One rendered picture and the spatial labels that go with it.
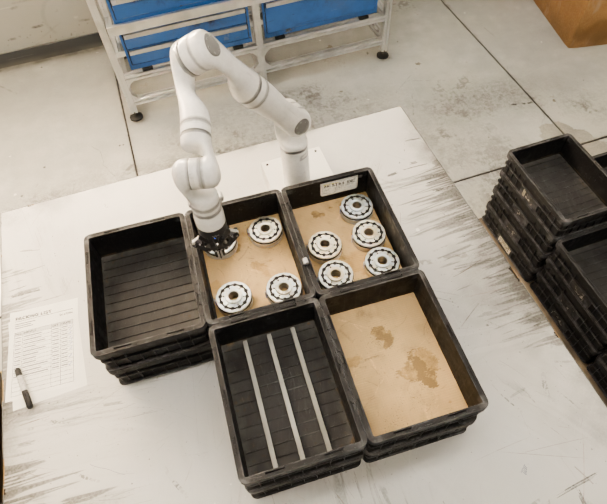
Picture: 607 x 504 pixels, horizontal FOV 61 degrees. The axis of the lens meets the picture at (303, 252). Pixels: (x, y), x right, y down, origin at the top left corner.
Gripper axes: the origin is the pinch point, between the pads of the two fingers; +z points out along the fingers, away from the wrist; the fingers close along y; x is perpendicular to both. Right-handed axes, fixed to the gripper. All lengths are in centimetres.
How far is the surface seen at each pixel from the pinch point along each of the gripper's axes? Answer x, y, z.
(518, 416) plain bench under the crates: -58, 68, 28
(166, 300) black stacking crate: -1.2, -18.6, 15.6
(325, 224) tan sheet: 11.3, 33.7, 15.1
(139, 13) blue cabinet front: 187, -14, 35
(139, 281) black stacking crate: 7.7, -25.6, 15.7
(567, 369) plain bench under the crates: -50, 87, 28
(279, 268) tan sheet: -0.3, 15.7, 15.2
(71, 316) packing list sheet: 10, -51, 29
